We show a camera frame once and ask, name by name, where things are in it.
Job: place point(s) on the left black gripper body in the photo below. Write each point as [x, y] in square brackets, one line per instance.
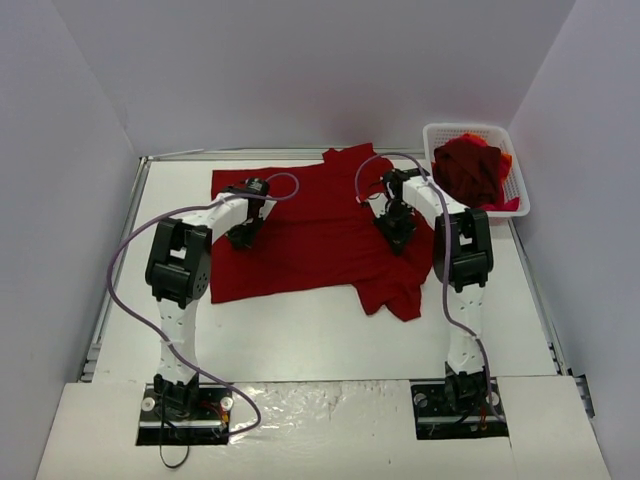
[240, 235]

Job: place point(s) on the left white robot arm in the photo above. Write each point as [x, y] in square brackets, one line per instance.
[179, 270]

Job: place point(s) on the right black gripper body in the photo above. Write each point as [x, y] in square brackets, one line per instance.
[396, 226]

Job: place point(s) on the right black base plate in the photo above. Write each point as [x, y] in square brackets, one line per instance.
[435, 417]

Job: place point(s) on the white plastic basket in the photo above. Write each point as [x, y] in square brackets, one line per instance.
[514, 188]

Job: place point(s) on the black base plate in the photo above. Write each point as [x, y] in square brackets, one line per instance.
[207, 425]
[435, 417]

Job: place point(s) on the dark red shirt in basket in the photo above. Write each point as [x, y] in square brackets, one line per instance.
[448, 171]

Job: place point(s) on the orange shirt in basket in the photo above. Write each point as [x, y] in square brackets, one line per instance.
[506, 162]

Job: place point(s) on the red t shirt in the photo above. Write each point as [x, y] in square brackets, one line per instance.
[322, 237]

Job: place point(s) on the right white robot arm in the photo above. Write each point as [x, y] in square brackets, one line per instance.
[462, 260]

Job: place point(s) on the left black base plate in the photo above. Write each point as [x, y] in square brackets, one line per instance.
[207, 425]

